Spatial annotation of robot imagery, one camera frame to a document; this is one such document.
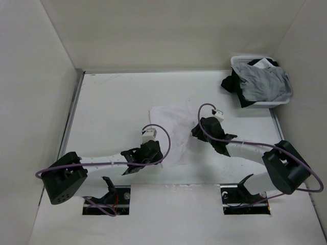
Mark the white plastic laundry basket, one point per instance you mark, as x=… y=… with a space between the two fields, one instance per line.
x=246 y=59

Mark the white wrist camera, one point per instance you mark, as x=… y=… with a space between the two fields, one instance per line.
x=219 y=115
x=148 y=135

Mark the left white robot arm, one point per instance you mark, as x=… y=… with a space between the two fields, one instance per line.
x=96 y=177

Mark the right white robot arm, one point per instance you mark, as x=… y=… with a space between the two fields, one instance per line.
x=282 y=172

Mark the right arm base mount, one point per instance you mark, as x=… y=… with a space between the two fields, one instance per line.
x=237 y=200

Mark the black tank top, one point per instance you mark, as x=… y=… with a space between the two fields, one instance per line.
x=232 y=85

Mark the white garment in basket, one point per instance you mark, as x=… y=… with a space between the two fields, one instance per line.
x=263 y=64

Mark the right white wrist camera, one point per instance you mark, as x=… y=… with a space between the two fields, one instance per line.
x=219 y=115

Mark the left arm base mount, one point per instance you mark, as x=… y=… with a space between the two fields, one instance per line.
x=114 y=202

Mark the white tank top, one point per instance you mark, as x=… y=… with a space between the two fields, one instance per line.
x=178 y=120

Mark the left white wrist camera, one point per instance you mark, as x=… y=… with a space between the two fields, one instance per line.
x=148 y=135

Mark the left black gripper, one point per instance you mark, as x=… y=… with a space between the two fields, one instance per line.
x=158 y=157

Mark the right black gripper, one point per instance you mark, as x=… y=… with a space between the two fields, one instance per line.
x=196 y=132

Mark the grey tank top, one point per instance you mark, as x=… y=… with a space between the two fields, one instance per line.
x=269 y=84

